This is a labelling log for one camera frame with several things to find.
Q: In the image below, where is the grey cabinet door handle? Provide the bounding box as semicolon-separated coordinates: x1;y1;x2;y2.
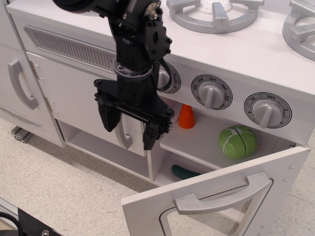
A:
114;114;132;149

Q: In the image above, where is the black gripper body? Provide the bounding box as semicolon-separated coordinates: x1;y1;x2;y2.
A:
94;75;175;134

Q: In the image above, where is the orange toy carrot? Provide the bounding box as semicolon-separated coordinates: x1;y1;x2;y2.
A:
178;104;195;129

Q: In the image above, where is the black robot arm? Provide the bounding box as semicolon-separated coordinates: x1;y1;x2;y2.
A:
55;0;174;150

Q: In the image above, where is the silver right stove burner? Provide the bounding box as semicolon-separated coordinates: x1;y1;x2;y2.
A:
282;0;315;61

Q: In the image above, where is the silver stove burner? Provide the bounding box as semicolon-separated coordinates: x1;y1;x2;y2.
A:
166;0;265;34
282;0;315;61

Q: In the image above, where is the silver left stove burner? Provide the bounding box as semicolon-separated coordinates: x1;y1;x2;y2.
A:
166;0;265;34

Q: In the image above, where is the white cabinet door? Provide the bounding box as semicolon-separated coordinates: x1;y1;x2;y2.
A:
26;51;148;157

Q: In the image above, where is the grey left control knob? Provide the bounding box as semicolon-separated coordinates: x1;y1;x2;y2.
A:
157;62;181;93

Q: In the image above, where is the white oven door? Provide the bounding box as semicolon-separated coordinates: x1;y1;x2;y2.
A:
122;146;311;236

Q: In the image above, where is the green toy cabbage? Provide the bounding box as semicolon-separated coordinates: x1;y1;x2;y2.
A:
219;125;258;159

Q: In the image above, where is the grey right control knob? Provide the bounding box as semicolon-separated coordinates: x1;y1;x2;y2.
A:
244;92;292;129

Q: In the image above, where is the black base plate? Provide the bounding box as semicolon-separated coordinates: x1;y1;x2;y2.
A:
18;208;62;236

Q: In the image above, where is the white left fridge door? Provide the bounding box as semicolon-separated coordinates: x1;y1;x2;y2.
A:
0;44;64;147

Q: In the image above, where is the white toy kitchen body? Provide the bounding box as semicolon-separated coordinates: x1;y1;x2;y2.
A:
6;0;315;236

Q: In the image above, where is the silver vent grille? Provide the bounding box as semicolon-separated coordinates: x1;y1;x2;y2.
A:
24;26;116;72

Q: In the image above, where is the black braided cable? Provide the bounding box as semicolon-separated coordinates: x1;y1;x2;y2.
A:
0;210;24;236

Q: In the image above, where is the grey control knob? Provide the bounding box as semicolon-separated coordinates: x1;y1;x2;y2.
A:
157;62;181;93
244;92;292;129
191;75;233;110

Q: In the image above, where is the grey middle control knob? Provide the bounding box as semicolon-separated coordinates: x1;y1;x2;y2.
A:
191;75;233;110

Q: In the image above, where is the dark green toy cucumber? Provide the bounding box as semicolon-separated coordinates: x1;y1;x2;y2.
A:
171;165;200;179

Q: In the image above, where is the aluminium frame rail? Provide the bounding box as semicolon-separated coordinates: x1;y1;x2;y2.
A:
11;126;33;144

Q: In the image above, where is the grey fridge door handle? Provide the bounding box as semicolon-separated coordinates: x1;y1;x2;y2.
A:
7;59;38;110

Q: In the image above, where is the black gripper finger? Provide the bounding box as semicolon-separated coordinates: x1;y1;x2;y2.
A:
143;121;161;150
98;103;121;132

